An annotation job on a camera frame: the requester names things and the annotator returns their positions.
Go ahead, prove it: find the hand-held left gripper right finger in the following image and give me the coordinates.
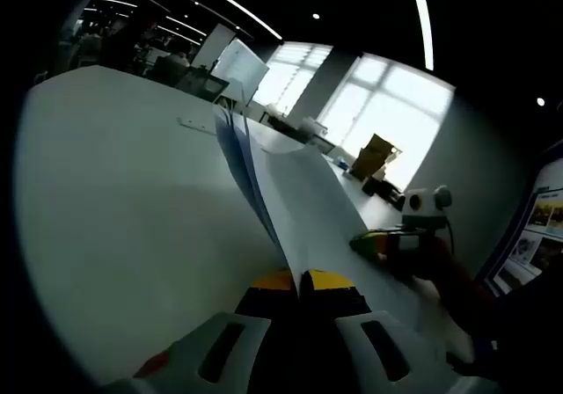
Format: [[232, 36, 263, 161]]
[[302, 269, 486, 394]]

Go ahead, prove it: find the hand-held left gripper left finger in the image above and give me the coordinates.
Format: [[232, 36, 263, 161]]
[[109, 269, 301, 394]]

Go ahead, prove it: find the person's left hand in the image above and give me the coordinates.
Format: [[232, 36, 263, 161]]
[[133, 348, 172, 378]]

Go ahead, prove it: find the person's right hand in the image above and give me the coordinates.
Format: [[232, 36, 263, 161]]
[[380, 238, 457, 288]]

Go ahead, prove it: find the black device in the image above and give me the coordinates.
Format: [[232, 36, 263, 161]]
[[380, 180, 406, 202]]

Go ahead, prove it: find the brown cardboard box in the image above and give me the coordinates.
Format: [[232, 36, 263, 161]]
[[350, 147, 391, 182]]

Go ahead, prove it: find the open cardboard box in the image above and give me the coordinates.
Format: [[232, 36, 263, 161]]
[[363, 133, 405, 163]]

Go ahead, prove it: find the long ceiling light strip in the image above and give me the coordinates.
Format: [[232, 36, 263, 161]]
[[406, 0, 435, 72]]

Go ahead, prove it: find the grey desk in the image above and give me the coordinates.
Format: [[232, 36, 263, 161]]
[[263, 112, 335, 153]]

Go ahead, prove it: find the clear plastic ruler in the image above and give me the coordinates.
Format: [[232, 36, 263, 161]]
[[177, 116, 219, 132]]

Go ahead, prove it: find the white whiteboard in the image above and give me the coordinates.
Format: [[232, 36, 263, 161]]
[[210, 37, 270, 105]]

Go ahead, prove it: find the curved ceiling light strip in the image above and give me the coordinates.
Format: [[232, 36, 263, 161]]
[[168, 0, 284, 40]]

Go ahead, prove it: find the mesh office chair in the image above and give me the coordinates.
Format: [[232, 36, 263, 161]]
[[175, 66, 230, 103]]

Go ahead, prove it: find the grey office chair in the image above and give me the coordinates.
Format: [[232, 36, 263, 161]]
[[147, 55, 186, 85]]

